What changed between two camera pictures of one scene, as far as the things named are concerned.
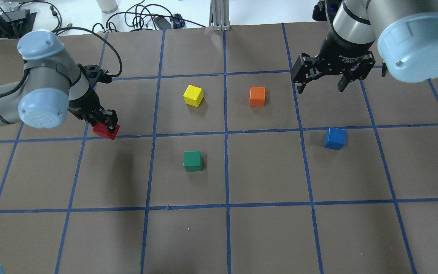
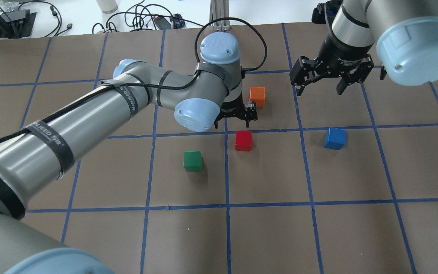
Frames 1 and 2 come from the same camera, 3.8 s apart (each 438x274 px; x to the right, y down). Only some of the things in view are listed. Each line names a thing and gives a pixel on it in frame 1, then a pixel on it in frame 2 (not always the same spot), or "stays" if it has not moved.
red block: (102, 129) -> (243, 140)
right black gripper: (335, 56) stays
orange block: (257, 96) stays
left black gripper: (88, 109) -> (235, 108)
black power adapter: (162, 22) stays
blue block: (335, 138) stays
